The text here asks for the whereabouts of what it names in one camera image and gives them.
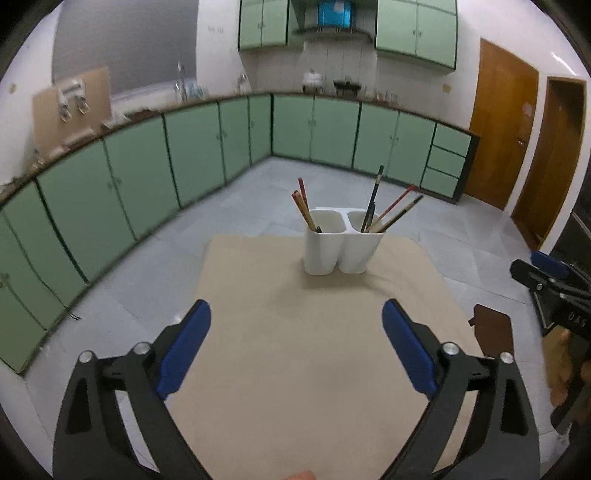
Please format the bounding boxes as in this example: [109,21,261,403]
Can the red patterned wooden chopstick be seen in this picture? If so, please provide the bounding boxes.
[291,189,323,233]

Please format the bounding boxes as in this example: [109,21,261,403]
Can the plain wooden chopstick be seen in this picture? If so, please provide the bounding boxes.
[290,193,321,233]

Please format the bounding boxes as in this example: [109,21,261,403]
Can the thin red chopstick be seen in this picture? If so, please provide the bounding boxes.
[367,185,416,233]

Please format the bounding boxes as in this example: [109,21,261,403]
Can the light wooden chopstick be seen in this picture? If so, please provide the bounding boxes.
[367,212,394,233]

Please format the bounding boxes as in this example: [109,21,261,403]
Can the green lower kitchen cabinets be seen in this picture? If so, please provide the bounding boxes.
[1,93,480,373]

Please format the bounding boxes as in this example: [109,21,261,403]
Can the green kitchen cabinets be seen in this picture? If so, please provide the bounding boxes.
[1,93,480,373]
[238,0,459,71]

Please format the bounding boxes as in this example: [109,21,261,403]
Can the green upper kitchen cabinets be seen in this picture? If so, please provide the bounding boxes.
[238,0,459,71]

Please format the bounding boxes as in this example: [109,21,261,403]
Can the right hand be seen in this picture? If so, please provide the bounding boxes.
[543,326,575,407]

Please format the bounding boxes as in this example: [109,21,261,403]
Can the left hand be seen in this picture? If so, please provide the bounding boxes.
[283,470,317,480]

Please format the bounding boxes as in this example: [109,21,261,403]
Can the wooden door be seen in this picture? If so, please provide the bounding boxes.
[466,39,539,209]
[512,77,586,250]

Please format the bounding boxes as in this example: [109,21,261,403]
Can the white twin utensil holder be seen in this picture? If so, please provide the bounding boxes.
[303,207,384,276]

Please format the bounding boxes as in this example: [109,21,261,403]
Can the black wok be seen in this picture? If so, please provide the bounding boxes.
[334,80,362,98]

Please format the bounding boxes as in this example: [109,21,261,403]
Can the white cooking pot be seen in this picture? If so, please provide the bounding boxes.
[301,70,325,92]

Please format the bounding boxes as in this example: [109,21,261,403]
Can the brown board with hooks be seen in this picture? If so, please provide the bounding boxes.
[32,67,111,159]

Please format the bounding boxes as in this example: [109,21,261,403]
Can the range hood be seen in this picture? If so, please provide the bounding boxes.
[290,1,377,43]

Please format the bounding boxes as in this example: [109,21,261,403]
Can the chrome sink faucet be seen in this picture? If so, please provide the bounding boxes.
[174,61,187,103]

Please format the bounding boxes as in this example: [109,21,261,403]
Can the grey window blind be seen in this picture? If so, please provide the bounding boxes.
[52,0,199,95]

